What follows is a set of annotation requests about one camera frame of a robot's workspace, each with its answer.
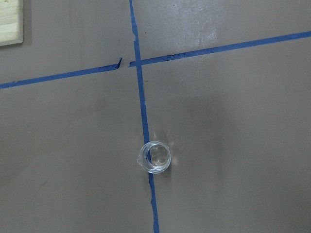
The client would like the clear glass cup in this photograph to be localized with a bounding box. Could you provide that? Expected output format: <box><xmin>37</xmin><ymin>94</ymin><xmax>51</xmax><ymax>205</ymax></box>
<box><xmin>137</xmin><ymin>141</ymin><xmax>172</xmax><ymax>174</ymax></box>

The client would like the wooden cutting board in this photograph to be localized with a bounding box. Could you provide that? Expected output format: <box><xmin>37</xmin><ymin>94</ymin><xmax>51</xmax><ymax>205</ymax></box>
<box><xmin>0</xmin><ymin>0</ymin><xmax>24</xmax><ymax>46</ymax></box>

